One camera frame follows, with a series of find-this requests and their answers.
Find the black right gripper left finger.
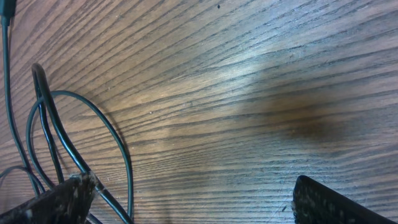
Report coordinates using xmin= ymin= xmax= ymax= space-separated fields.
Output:
xmin=1 ymin=172 xmax=97 ymax=224

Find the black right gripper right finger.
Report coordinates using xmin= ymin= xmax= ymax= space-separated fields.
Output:
xmin=292 ymin=175 xmax=395 ymax=224

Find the thin black USB cable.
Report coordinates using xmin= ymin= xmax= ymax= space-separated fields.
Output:
xmin=0 ymin=0 xmax=46 ymax=198

